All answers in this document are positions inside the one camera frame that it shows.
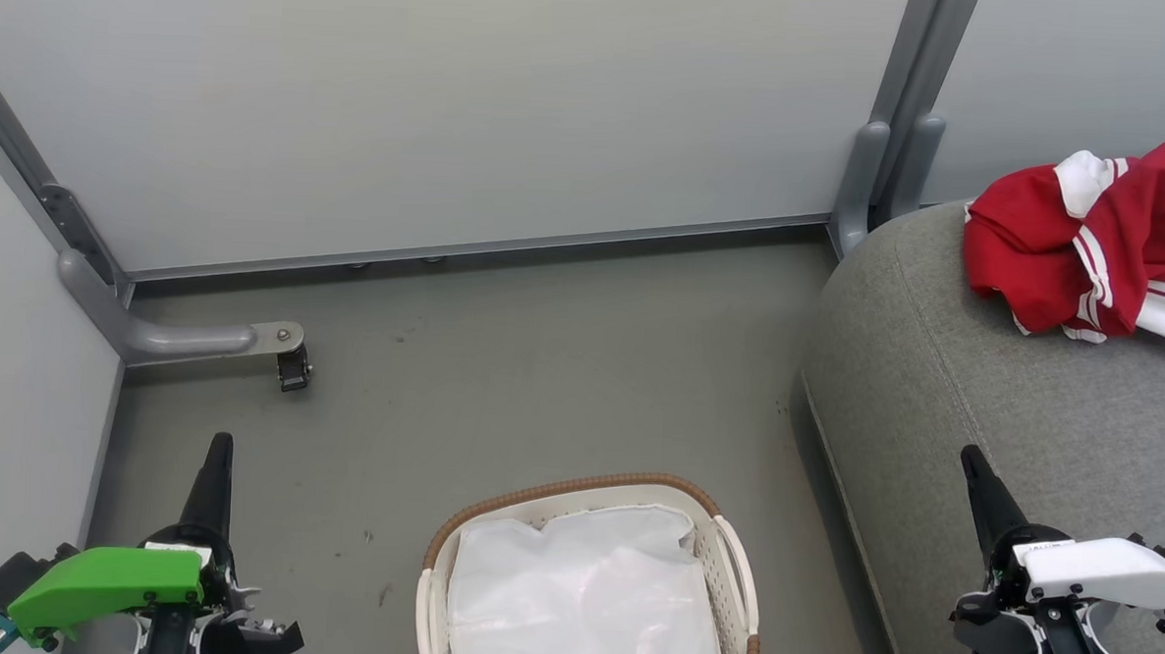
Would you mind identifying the red garment with white hem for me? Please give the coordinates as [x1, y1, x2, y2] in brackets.
[959, 145, 1156, 346]

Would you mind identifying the grey partition foot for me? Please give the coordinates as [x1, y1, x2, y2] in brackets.
[53, 248, 309, 373]

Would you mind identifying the grey fabric sofa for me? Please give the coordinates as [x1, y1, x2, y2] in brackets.
[790, 155, 1165, 654]

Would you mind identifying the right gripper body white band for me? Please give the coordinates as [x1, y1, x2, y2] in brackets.
[950, 525, 1165, 654]

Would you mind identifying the white laundry basket brown rim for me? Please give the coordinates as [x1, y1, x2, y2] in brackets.
[414, 463, 768, 654]

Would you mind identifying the grey slanted partition post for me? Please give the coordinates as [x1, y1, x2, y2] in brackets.
[0, 41, 143, 308]

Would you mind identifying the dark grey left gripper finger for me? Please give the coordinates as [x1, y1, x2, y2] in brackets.
[177, 430, 237, 549]

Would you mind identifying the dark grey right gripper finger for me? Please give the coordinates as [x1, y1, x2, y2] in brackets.
[956, 444, 1035, 573]

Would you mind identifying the white plastic basket liner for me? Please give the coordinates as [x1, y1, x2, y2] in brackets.
[445, 496, 733, 654]

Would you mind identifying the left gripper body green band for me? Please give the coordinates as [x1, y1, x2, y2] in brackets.
[0, 518, 309, 654]

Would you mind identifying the grey double partition post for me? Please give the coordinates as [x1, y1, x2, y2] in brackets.
[826, 0, 981, 266]

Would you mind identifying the black caster wheel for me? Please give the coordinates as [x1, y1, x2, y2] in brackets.
[275, 341, 314, 395]

